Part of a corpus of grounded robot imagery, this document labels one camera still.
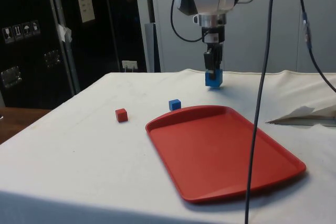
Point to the small red cube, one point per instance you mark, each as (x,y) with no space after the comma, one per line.
(121,115)

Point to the black cabinet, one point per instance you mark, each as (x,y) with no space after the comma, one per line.
(31,58)

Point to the large blue block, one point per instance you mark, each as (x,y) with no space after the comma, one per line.
(218,79)

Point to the red tray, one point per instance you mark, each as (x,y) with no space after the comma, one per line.
(220,153)

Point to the small blue cube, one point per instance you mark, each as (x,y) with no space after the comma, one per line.
(174,104)

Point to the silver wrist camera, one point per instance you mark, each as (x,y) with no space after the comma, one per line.
(210,20)

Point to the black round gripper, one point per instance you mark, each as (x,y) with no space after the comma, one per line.
(213,35)

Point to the pale lockers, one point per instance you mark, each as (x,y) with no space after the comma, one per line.
(283,37)

